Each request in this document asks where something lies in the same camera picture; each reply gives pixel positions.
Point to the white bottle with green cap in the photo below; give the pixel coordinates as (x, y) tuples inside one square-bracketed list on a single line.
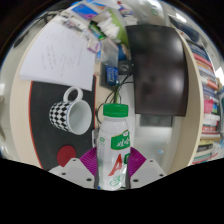
[(113, 150)]

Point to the black computer monitor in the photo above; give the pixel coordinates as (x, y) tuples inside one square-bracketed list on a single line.
[(156, 66)]

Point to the black desk mat red edge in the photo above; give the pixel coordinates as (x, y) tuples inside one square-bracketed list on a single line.
[(43, 136)]

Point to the clear plastic box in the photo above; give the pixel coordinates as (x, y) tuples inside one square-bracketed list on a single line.
[(109, 51)]

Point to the blue tissue box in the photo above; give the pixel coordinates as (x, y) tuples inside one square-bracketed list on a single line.
[(85, 10)]

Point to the white paper notebook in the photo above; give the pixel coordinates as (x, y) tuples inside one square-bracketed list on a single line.
[(56, 53)]

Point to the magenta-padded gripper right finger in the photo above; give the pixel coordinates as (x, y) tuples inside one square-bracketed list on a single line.
[(148, 171)]

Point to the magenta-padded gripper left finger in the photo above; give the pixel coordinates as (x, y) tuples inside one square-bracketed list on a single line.
[(75, 171)]

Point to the small blue box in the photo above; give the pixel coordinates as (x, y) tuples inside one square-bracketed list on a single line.
[(112, 75)]

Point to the black white checkered mug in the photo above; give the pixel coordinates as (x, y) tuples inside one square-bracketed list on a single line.
[(75, 116)]

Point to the wall shelf with books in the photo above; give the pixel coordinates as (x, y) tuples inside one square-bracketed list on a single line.
[(208, 110)]

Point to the white crumpled tissue pile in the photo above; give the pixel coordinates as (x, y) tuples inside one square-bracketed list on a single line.
[(108, 28)]

